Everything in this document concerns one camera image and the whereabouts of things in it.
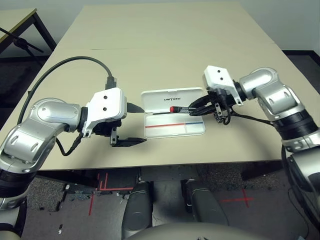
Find black left camera cable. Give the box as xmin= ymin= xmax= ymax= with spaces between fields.
xmin=16 ymin=55 xmax=118 ymax=126

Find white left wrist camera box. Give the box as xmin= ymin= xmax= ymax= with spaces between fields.
xmin=82 ymin=87 xmax=128 ymax=138

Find wooden side table black legs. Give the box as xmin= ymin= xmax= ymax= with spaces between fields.
xmin=0 ymin=8 xmax=57 ymax=63

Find thin black floor cable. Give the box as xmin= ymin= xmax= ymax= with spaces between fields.
xmin=287 ymin=187 xmax=310 ymax=237

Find black tripod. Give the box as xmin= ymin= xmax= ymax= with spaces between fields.
xmin=0 ymin=27 xmax=45 ymax=67

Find grey robot right thigh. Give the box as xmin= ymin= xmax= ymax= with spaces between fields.
xmin=183 ymin=178 xmax=230 ymax=227

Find red floor tape strip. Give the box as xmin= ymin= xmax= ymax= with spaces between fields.
xmin=88 ymin=192 xmax=95 ymax=216

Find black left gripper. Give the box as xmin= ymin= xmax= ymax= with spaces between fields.
xmin=94 ymin=101 xmax=147 ymax=148

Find black table underframe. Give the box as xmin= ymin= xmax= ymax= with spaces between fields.
xmin=37 ymin=161 xmax=286 ymax=196

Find black right shoulder cable bundle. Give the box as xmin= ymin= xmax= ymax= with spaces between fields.
xmin=281 ymin=144 xmax=320 ymax=240

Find red floor tape cross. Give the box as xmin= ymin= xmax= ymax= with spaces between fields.
xmin=221 ymin=189 xmax=255 ymax=208

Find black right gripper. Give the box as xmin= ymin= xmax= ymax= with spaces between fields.
xmin=189 ymin=88 xmax=235 ymax=125

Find short black left gripper cable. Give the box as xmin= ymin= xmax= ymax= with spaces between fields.
xmin=55 ymin=132 xmax=85 ymax=157

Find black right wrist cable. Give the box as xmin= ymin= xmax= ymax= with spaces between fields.
xmin=232 ymin=112 xmax=276 ymax=126

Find red floor tape bracket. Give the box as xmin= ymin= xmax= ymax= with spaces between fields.
xmin=96 ymin=172 xmax=133 ymax=192

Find black left shoulder cable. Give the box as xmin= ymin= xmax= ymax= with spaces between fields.
xmin=14 ymin=199 xmax=28 ymax=236

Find pale grey robot torso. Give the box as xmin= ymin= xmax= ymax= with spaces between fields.
xmin=124 ymin=222 xmax=301 ymax=240

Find grey robot left thigh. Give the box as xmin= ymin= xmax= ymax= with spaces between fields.
xmin=122 ymin=181 xmax=155 ymax=240

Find grey robot thigh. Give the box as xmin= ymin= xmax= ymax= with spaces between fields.
xmin=183 ymin=178 xmax=230 ymax=227
xmin=122 ymin=181 xmax=155 ymax=240

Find black skirting board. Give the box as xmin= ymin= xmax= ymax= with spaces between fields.
xmin=281 ymin=49 xmax=320 ymax=95

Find black marker with red cap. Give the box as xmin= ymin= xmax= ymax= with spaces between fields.
xmin=169 ymin=105 xmax=201 ymax=114

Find white plastic pencil case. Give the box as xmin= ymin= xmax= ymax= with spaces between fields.
xmin=140 ymin=86 xmax=206 ymax=139

